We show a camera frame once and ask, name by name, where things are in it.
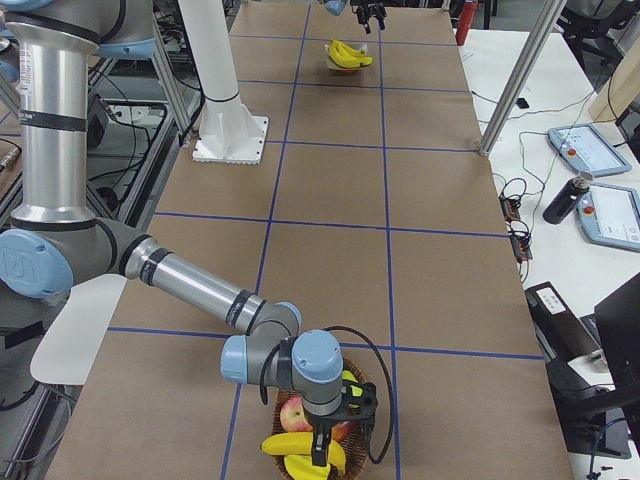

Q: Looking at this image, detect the yellow banana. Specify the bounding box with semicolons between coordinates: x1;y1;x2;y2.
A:
328;39;373;70
260;432;346;476

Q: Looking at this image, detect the blue teach pendant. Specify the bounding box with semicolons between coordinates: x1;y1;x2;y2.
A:
547;124;631;178
577;183;639;252

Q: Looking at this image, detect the red apple lower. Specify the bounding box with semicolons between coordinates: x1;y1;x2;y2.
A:
279;396;313;433

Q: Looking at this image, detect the black water bottle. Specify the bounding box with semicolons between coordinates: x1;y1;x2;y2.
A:
542;171;594;225

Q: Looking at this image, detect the black monitor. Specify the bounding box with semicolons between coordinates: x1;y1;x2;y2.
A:
549;272;640;421

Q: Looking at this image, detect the aluminium frame post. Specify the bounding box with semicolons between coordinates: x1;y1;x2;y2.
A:
478;0;567;157

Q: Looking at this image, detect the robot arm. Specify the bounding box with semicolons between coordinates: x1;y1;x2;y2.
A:
322;0;387;34
1;1;348;466

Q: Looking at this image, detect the white chair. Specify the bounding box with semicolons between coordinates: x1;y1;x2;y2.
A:
30;274;126;386

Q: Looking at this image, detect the blue teach pendant far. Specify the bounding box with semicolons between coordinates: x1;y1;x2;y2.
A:
547;124;631;178

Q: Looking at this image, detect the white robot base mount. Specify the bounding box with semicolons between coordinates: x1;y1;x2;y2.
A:
179;0;269;165

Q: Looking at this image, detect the red cylinder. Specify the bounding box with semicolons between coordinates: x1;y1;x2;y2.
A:
455;0;478;46

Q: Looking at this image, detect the black desktop box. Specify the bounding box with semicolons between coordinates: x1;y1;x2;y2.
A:
525;282;608;377

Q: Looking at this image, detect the blue teach pendant near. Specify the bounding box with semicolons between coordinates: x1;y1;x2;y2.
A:
577;183;639;252

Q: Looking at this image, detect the green pear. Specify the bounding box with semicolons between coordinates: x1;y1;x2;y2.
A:
342;370;363;398

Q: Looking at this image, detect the wicker fruit basket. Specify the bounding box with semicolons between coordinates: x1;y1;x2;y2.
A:
272;358;368;479

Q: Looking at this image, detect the yellow starfruit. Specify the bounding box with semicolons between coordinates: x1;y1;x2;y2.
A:
284;454;331;480

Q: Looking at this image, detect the small black puck device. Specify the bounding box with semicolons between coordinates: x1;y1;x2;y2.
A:
516;97;529;109

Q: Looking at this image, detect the red yellow mango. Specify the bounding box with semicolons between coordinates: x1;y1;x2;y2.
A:
331;420;358;443

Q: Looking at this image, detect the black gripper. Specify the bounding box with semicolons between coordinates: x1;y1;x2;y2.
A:
352;0;386;34
311;415;348;467

